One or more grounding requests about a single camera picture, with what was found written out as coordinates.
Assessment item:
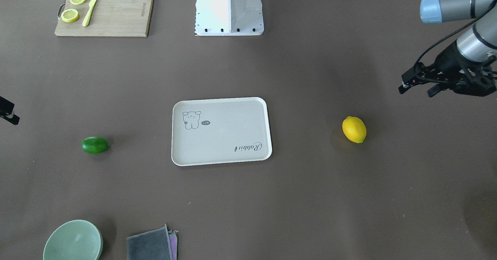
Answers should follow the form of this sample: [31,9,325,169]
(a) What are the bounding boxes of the beige rabbit tray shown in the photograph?
[171,97,273,166]

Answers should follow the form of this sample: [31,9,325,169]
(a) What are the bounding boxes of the light green bowl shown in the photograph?
[43,220,103,260]

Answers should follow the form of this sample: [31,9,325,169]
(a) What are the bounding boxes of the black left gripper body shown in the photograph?
[433,42,496,97]

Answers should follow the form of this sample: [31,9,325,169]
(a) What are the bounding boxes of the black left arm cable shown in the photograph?
[414,19,476,84]

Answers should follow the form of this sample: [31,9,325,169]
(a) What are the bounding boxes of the yellow lemon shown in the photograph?
[342,116,367,144]

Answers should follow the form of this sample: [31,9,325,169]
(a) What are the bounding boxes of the lemon slice lower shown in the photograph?
[60,9,80,23]

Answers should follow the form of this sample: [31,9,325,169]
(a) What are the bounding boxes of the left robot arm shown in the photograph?
[399,0,497,97]

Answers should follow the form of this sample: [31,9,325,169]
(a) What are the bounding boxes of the yellow plastic knife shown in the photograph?
[82,0,98,27]

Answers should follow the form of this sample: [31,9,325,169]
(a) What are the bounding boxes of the purple cloth under grey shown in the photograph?
[168,230,179,260]

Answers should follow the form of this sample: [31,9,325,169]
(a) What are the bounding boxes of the grey folded cloth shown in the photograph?
[126,225,172,260]

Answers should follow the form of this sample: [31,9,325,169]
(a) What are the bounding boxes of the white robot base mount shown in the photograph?
[194,0,264,36]

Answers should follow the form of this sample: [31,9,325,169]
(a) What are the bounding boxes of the green lime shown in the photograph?
[81,137,109,154]

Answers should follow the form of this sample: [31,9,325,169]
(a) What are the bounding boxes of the bamboo cutting board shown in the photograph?
[54,0,154,37]

